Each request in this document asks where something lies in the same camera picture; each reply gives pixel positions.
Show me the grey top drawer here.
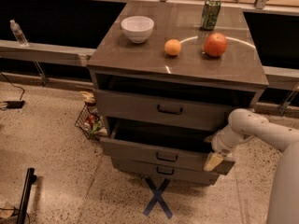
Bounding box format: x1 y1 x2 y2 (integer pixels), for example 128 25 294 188
94 90 234 132

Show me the grey drawer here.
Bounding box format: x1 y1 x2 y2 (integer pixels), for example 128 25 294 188
94 90 234 132
111 158 219 186
99 118 236 175

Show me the small orange fruit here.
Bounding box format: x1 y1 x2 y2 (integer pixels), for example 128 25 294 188
164 39 181 56

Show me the clear plastic water bottle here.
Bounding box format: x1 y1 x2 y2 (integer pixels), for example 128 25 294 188
10 20 28 47

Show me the wire basket with snacks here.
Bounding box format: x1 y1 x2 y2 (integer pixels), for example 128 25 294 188
75 91 107 141

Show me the red apple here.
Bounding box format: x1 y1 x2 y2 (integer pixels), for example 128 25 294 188
204 33 227 57

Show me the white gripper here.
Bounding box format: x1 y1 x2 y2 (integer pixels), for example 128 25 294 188
204 125 247 172

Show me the black power adapter with cable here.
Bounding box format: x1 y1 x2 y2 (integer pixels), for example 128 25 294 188
0 72 25 110

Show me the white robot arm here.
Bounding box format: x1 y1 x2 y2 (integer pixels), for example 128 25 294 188
204 108 299 224

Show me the grey drawer cabinet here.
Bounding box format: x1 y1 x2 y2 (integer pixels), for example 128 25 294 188
88 2 268 176

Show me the white bowl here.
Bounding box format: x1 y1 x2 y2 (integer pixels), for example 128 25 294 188
121 16 154 44

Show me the black metal bar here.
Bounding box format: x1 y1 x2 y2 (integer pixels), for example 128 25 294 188
16 168 36 224

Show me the blue tape cross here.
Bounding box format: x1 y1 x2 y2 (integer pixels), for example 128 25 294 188
143 177 173 219

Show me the grey bottom drawer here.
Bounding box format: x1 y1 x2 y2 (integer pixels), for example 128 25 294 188
111 158 219 186

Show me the green soda can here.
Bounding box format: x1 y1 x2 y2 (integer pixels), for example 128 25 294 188
201 0 221 31

